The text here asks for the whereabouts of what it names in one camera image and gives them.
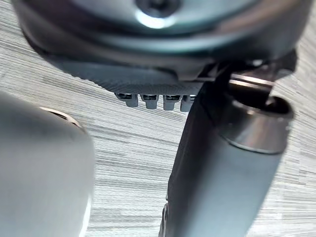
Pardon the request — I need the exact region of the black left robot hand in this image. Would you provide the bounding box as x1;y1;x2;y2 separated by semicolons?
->
11;0;316;237

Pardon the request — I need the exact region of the silver robot leg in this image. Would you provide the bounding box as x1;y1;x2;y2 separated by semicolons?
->
0;92;96;237

